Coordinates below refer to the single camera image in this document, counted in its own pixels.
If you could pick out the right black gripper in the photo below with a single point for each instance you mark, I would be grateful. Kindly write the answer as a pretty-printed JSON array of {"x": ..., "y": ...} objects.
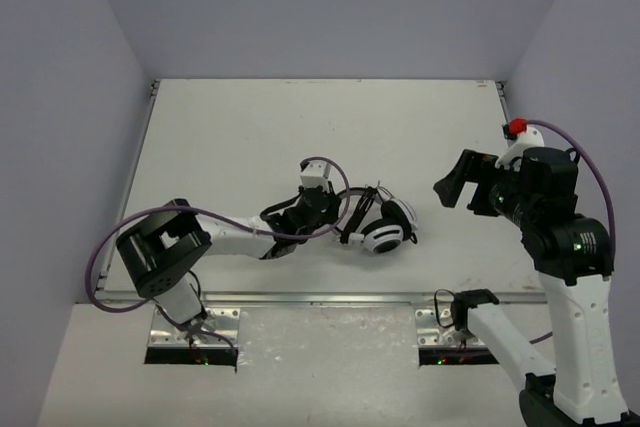
[{"x": 472, "y": 168}]

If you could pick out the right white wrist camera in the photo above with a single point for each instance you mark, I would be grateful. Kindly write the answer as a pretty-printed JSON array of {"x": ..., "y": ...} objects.
[{"x": 520, "y": 136}]

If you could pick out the white black headphones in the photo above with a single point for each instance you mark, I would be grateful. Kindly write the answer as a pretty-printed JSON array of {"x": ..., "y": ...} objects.
[{"x": 397, "y": 223}]

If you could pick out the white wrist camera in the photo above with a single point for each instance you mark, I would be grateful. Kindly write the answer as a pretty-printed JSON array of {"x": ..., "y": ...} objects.
[
  {"x": 315, "y": 175},
  {"x": 520, "y": 136}
]

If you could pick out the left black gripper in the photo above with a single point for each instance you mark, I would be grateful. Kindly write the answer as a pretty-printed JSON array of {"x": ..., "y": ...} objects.
[{"x": 329, "y": 204}]

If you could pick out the metal mounting bracket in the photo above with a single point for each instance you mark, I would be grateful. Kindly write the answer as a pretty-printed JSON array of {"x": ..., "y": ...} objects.
[
  {"x": 439, "y": 334},
  {"x": 218, "y": 330}
]

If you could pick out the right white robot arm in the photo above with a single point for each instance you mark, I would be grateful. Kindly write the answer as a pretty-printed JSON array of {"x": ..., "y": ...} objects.
[{"x": 573, "y": 256}]

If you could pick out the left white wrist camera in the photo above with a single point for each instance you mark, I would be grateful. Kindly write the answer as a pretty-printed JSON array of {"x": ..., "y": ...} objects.
[{"x": 315, "y": 175}]

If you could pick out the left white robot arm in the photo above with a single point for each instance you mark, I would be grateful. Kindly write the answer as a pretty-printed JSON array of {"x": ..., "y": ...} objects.
[{"x": 160, "y": 250}]

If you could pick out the right metal mounting bracket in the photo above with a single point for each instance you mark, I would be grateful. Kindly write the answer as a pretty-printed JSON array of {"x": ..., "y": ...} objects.
[{"x": 439, "y": 334}]

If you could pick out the left metal mounting bracket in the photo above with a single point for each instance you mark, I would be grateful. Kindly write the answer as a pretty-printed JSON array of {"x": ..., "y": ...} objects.
[{"x": 218, "y": 330}]

